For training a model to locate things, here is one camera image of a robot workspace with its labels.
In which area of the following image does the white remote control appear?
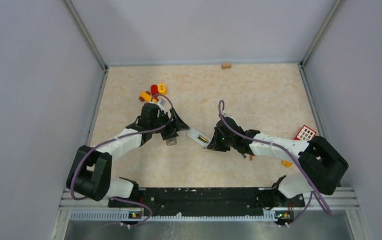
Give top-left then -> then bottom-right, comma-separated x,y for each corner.
186,127 -> 212,150

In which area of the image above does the grey remote battery cover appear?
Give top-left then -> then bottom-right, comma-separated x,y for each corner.
165,137 -> 177,146

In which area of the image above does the red toy cylinder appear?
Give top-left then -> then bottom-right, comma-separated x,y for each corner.
150,84 -> 159,96

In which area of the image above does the small wooden block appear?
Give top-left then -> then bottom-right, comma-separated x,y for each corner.
221,62 -> 232,70

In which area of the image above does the grey slotted cable duct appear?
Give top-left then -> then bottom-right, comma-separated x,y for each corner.
70,210 -> 278,222

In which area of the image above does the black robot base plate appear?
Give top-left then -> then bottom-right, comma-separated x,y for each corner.
108,186 -> 306,219

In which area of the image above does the yellow round toy brick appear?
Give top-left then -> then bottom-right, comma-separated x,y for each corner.
157,83 -> 167,95

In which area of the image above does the yellow toy piece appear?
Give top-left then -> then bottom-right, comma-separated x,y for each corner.
281,160 -> 293,168

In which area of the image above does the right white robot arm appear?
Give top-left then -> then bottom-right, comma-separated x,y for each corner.
207,116 -> 349,206

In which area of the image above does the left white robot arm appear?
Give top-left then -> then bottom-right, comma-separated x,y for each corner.
66,103 -> 190,207

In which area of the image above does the red white toy panel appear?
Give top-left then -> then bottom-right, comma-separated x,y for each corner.
294,125 -> 317,141

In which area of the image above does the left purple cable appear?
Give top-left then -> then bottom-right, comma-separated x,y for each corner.
70,93 -> 175,201

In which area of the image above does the purple cable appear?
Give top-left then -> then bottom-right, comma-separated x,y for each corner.
70,93 -> 175,201
218,99 -> 333,216

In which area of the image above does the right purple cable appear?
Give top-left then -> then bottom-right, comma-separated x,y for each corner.
218,99 -> 333,216

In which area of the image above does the yellow toy car brick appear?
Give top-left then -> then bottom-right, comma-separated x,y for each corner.
139,91 -> 158,103

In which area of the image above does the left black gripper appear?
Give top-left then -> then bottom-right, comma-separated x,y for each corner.
150,107 -> 189,140

